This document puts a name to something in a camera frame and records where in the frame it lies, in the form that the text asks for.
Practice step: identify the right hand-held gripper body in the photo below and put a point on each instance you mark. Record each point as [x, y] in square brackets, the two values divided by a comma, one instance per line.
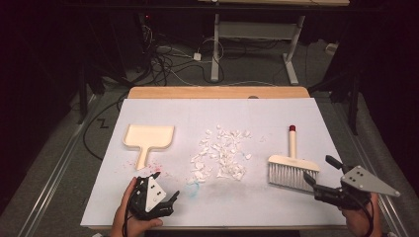
[362, 180]

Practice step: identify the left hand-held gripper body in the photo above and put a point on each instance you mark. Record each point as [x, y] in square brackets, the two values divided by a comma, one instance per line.
[154, 194]

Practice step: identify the cream hand brush red tip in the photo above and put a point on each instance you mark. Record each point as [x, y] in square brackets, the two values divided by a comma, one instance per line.
[293, 164]

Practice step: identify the pile of white paper scraps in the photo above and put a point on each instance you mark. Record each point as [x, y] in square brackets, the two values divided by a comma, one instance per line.
[224, 154]

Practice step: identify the person's left hand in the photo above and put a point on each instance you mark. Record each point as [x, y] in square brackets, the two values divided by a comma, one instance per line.
[121, 214]

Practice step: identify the person's right hand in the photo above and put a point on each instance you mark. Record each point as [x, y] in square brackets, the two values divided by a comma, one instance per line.
[359, 222]

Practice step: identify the cream plastic dustpan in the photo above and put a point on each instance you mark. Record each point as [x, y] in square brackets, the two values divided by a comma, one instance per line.
[148, 136]

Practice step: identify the black metal stand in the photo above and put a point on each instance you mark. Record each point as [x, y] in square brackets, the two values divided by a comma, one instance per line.
[82, 98]
[353, 108]

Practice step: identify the white table mat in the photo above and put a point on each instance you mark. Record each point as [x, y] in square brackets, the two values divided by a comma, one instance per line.
[230, 204]

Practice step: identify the wooden table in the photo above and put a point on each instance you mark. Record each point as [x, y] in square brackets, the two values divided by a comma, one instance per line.
[214, 92]

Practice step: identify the white power adapter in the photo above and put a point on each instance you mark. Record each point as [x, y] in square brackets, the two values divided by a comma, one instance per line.
[197, 56]

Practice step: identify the grey metal floor rail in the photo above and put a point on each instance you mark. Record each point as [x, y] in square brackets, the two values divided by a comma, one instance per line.
[388, 210]
[49, 184]

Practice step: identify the white metal desk frame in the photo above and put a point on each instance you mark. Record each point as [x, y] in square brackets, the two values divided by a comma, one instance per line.
[215, 49]

